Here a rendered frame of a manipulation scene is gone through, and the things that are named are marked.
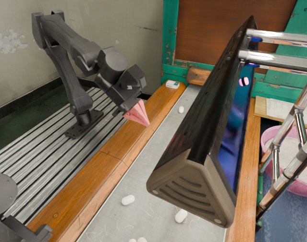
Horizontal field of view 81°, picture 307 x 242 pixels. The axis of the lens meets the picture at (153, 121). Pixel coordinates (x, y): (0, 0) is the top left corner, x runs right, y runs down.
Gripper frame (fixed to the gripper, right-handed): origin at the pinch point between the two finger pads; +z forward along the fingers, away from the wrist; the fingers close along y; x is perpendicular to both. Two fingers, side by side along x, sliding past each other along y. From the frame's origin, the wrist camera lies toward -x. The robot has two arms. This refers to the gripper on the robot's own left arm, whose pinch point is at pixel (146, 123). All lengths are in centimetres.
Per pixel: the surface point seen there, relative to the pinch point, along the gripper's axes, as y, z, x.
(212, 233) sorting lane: -15.6, 27.5, -8.0
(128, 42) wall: 124, -58, 73
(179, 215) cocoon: -16.3, 20.1, -4.3
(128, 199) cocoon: -18.6, 10.2, 4.2
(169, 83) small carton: 39.8, -2.6, 11.3
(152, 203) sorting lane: -16.0, 15.6, 2.1
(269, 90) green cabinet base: 50, 29, -19
